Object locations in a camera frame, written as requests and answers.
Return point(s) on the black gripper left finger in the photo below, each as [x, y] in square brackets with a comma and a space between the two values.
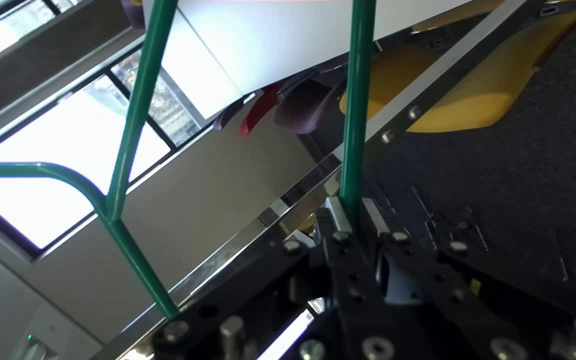
[355, 293]

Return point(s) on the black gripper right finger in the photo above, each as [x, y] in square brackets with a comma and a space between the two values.
[446, 321]

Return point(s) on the green coat hanger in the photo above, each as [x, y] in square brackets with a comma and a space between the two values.
[109, 206]

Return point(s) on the purple chair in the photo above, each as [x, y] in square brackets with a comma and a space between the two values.
[307, 106]

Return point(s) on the red chair at right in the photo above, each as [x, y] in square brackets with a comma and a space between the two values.
[258, 110]

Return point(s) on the near yellow chair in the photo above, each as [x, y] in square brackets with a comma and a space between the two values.
[480, 97]

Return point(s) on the silver clothes rail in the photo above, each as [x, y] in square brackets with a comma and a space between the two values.
[280, 220]

